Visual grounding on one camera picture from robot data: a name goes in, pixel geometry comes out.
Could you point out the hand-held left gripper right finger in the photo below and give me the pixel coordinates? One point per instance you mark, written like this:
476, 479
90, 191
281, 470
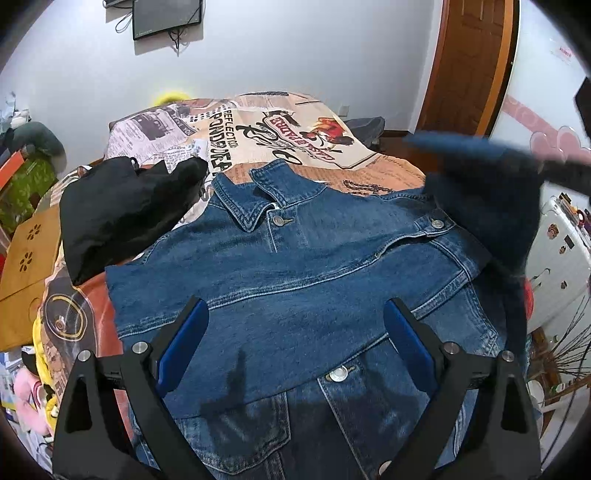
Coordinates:
411, 346

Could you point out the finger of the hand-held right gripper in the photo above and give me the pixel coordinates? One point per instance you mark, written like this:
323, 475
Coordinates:
570, 174

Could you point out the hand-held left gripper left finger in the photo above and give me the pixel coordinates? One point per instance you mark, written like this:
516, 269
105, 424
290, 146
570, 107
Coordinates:
185, 341

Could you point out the blue denim jacket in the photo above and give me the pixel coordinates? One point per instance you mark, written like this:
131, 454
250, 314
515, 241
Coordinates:
300, 258

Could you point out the white pink patterned wardrobe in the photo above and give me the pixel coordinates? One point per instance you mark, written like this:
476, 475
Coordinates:
531, 115

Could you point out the white stickered appliance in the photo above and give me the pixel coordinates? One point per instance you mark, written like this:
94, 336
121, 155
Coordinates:
558, 258

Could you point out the black garment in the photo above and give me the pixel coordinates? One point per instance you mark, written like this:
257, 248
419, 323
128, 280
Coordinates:
120, 217

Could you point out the yellow plush toy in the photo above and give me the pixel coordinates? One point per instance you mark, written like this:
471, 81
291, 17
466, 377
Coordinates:
44, 364

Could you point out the wooden door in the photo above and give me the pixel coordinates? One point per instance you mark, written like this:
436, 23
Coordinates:
471, 60

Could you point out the electric fan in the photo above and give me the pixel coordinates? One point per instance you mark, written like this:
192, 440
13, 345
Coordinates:
565, 364

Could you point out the pink plush toy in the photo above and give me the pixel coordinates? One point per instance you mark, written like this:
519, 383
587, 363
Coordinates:
32, 397

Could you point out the dark blue cloth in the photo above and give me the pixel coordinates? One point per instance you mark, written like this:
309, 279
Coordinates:
367, 129

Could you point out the green patterned bag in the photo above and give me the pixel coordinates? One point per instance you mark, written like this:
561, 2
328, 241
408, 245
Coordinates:
27, 184

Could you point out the yellow soft item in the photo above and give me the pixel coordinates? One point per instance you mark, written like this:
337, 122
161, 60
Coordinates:
171, 98

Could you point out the printed blanket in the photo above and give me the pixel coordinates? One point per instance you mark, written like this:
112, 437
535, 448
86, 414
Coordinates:
295, 122

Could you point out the orange box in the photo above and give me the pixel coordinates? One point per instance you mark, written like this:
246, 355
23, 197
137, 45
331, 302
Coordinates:
10, 168

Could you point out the white plastic bag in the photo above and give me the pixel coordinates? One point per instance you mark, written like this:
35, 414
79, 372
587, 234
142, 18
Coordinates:
11, 110

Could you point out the black wall monitor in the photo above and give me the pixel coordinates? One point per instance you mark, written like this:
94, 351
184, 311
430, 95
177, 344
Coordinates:
166, 16

